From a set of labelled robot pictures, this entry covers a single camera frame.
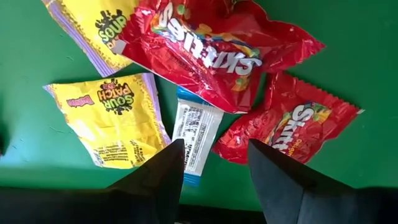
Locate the yellow Sour Patch candy pack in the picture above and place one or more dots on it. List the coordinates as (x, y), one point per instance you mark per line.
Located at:
(109, 124)
(81, 28)

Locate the blue white candy wrapper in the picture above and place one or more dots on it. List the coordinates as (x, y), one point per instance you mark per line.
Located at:
(196, 133)

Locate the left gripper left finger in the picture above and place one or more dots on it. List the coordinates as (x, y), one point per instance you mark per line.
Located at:
(149, 193)

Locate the red Skittles candy pack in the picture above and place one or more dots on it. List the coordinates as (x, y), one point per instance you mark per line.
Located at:
(280, 124)
(192, 68)

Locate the green table mat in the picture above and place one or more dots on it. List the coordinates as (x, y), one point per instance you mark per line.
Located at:
(357, 46)

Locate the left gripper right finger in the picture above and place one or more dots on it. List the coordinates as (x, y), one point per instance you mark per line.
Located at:
(295, 199)

